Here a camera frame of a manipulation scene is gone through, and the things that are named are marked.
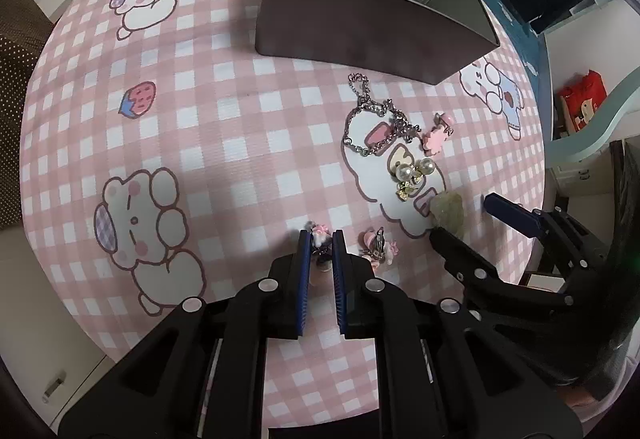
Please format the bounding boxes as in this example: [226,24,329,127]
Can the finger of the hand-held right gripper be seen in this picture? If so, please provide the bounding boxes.
[482,193,608,280]
[429,226,576,315]

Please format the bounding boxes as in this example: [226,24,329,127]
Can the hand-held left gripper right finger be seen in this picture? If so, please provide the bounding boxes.
[331,229,583,439]

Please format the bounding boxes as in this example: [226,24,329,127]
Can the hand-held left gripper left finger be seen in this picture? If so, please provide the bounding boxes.
[59,229,313,439]

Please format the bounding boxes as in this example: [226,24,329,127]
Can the pale green pendant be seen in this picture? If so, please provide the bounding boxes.
[430,193,466,235]

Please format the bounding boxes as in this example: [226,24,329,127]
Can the pink bow dark charm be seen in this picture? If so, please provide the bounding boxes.
[310,221,335,272]

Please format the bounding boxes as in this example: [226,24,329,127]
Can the pink silver charm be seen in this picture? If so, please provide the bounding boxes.
[361,226,401,267]

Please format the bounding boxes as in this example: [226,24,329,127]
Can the pearl gold earrings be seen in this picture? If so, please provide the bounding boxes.
[395,157,435,200]

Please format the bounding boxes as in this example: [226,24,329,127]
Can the silver chain bracelet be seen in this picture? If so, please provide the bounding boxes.
[342,73,423,157]

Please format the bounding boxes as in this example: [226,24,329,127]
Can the grey metal tin box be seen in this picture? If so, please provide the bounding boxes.
[255,0,500,86]

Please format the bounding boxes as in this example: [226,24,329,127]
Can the dark furniture edge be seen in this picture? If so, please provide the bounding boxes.
[609,139,640,270]

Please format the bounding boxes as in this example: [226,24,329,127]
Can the red bag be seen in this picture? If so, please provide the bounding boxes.
[557,70,608,134]

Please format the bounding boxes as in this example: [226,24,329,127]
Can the pink checked tablecloth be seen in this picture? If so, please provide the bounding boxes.
[19,0,548,439]

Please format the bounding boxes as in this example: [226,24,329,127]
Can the white cabinet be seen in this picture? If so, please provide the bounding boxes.
[0,219,121,425]

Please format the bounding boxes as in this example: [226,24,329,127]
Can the brown dotted cloth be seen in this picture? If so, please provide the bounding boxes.
[0,0,56,232]

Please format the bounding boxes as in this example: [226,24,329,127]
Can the teal bunk bed frame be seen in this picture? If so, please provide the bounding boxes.
[542,0,640,170]

